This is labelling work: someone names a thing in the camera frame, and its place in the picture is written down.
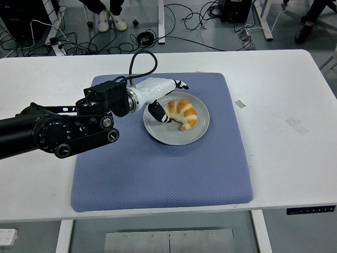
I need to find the long black floor cable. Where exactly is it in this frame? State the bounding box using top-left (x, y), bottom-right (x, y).
top-left (155, 36), bottom-right (226, 52)

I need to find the white table leg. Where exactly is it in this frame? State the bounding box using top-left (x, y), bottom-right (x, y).
top-left (55, 219), bottom-right (74, 253)
top-left (251, 209), bottom-right (273, 253)

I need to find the white floor cable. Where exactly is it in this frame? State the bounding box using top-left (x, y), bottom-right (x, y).
top-left (244, 9), bottom-right (288, 34)

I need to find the large black equipment box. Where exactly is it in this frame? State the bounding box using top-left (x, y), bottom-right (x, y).
top-left (0, 0), bottom-right (52, 43)

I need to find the black table control panel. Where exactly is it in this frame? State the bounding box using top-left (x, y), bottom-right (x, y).
top-left (286, 205), bottom-right (337, 216)

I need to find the blue quilted mat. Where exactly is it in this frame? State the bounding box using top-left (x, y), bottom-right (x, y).
top-left (70, 72), bottom-right (255, 213)

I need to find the coiled black cable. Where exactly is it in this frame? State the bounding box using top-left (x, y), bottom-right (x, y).
top-left (136, 31), bottom-right (156, 46)

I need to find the looped black floor cable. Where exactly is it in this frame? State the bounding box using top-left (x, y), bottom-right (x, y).
top-left (183, 0), bottom-right (221, 32)

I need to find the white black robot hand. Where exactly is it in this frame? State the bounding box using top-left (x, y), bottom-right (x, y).
top-left (134, 77), bottom-right (190, 124)

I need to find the white desk leg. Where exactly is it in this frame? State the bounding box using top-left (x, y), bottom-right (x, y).
top-left (157, 0), bottom-right (166, 45)
top-left (42, 0), bottom-right (67, 56)
top-left (252, 0), bottom-right (274, 42)

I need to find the white power strip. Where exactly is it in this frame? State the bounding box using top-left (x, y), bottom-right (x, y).
top-left (0, 228), bottom-right (18, 246)

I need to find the person with white shoes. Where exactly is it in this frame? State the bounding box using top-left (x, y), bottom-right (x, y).
top-left (78, 0), bottom-right (128, 33)

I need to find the large clear tape piece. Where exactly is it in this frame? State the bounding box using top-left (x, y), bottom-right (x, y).
top-left (285, 116), bottom-right (310, 136)

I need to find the grey round plate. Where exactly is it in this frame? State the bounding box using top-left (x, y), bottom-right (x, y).
top-left (143, 91), bottom-right (211, 147)

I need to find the grey floor socket box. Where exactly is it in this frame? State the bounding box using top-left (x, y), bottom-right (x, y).
top-left (237, 30), bottom-right (256, 51)

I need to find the black power adapter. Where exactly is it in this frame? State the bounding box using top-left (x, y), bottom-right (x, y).
top-left (49, 36), bottom-right (65, 51)

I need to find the black computer case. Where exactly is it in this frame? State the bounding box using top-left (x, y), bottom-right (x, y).
top-left (220, 0), bottom-right (254, 23)

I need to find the golden croissant bread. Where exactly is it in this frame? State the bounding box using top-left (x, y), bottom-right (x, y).
top-left (163, 99), bottom-right (199, 131)

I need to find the person with black shoe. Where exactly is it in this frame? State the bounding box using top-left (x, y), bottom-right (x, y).
top-left (294, 0), bottom-right (337, 45)

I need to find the tangled black floor cable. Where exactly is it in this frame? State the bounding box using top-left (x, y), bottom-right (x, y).
top-left (62, 26), bottom-right (139, 56)

